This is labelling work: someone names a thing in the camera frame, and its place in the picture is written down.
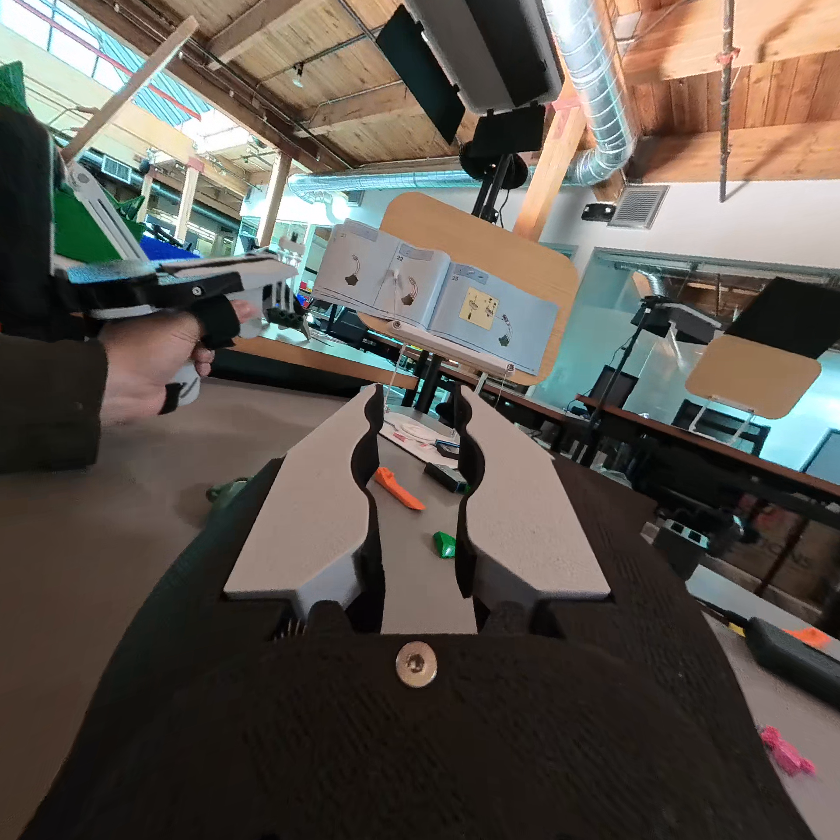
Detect green paper bag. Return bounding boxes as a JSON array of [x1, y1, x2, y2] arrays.
[[0, 61, 147, 265]]

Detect green brick with clear rods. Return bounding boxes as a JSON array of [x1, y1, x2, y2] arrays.
[[264, 281, 311, 342]]

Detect person's left hand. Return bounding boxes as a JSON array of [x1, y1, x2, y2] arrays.
[[98, 298, 262, 424]]

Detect pink flower brick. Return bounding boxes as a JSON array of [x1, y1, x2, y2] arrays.
[[760, 725, 816, 777]]

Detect black power bank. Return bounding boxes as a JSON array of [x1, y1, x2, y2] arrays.
[[745, 617, 840, 711]]

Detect brown wooden desk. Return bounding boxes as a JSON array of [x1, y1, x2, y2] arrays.
[[574, 394, 840, 519]]

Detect wooden support post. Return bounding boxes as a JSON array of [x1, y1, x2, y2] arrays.
[[512, 98, 588, 240]]

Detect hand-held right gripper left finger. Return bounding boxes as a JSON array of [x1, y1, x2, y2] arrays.
[[223, 384, 387, 634]]

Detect black light panel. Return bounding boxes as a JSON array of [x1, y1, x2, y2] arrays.
[[376, 0, 567, 161], [630, 295, 724, 345]]

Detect large black wall screen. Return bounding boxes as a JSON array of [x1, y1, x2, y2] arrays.
[[725, 277, 840, 360]]

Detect light blue instruction booklet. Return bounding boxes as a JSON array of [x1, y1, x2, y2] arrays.
[[311, 220, 560, 379]]

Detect black light stand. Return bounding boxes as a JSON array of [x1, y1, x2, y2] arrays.
[[413, 152, 529, 416]]

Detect blue storage bin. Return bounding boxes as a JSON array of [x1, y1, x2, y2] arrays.
[[140, 236, 199, 265]]

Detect black battery pack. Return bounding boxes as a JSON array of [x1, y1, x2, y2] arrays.
[[423, 461, 471, 494]]

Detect person's left forearm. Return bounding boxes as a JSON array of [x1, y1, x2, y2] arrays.
[[0, 331, 109, 475]]

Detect white wall vent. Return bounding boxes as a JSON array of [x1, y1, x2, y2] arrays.
[[607, 185, 670, 229]]

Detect small black monitor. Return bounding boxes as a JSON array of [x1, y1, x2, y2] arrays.
[[589, 366, 641, 416]]

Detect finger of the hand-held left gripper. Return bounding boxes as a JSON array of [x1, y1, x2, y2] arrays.
[[157, 255, 290, 275], [239, 264, 301, 293]]

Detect stack of cardboard boxes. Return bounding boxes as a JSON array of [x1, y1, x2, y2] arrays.
[[718, 512, 840, 614]]

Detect wood-edged grey table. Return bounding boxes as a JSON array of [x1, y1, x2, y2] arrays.
[[213, 325, 421, 391]]

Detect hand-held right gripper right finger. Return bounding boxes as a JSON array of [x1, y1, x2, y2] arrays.
[[455, 386, 614, 634]]

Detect grey battery charger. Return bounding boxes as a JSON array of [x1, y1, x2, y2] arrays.
[[646, 518, 711, 580]]

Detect wooden book stand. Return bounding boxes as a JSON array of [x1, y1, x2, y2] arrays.
[[684, 335, 823, 447], [357, 192, 581, 455], [58, 16, 199, 266]]

